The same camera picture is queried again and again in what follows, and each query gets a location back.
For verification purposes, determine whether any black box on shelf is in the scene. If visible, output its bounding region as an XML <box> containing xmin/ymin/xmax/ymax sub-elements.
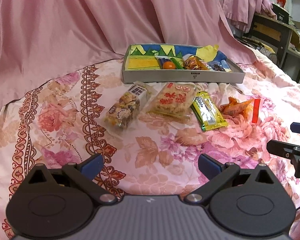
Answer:
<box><xmin>272</xmin><ymin>3</ymin><xmax>290</xmax><ymax>24</ymax></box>

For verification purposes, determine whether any dark wooden shelf desk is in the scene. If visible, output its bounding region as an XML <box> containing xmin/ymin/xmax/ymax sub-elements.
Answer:
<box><xmin>246</xmin><ymin>14</ymin><xmax>300</xmax><ymax>82</ymax></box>

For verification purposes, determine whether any clear mixed nut snack pack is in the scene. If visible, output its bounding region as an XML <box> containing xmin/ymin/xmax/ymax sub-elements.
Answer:
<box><xmin>104</xmin><ymin>81</ymin><xmax>157</xmax><ymax>132</ymax></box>

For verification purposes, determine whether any rice cracker pack red text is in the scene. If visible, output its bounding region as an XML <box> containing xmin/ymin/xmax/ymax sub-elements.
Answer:
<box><xmin>147</xmin><ymin>82</ymin><xmax>199</xmax><ymax>121</ymax></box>

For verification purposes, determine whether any orange clear candy bag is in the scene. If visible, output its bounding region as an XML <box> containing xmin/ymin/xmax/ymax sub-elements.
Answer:
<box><xmin>219</xmin><ymin>96</ymin><xmax>261</xmax><ymax>124</ymax></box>

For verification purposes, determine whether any floral pink bedspread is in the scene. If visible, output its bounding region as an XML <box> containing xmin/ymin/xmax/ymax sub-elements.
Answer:
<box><xmin>0</xmin><ymin>53</ymin><xmax>300</xmax><ymax>239</ymax></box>

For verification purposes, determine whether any small orange tangerine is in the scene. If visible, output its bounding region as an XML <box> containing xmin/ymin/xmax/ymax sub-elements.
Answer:
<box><xmin>162</xmin><ymin>61</ymin><xmax>176</xmax><ymax>70</ymax></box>

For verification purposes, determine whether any yellow snack bar wrapper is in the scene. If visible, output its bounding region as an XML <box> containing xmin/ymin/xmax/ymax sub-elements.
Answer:
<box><xmin>191</xmin><ymin>91</ymin><xmax>228</xmax><ymax>132</ymax></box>

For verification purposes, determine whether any pink satin cover cloth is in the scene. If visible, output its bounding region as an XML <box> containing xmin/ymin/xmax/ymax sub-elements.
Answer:
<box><xmin>0</xmin><ymin>0</ymin><xmax>256</xmax><ymax>110</ymax></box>

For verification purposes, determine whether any golden peanut snack packet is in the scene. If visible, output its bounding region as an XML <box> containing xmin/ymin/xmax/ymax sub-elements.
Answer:
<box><xmin>183</xmin><ymin>55</ymin><xmax>209</xmax><ymax>70</ymax></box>

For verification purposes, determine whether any pink hanging curtain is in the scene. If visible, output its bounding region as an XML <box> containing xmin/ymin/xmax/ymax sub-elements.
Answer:
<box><xmin>222</xmin><ymin>0</ymin><xmax>277</xmax><ymax>33</ymax></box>

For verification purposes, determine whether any dark small snack packet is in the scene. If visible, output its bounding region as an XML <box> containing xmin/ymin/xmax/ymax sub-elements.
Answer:
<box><xmin>210</xmin><ymin>63</ymin><xmax>225</xmax><ymax>72</ymax></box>

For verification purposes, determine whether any grey tray with colourful lining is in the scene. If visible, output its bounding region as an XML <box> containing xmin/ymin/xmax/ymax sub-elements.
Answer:
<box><xmin>122</xmin><ymin>43</ymin><xmax>245</xmax><ymax>83</ymax></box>

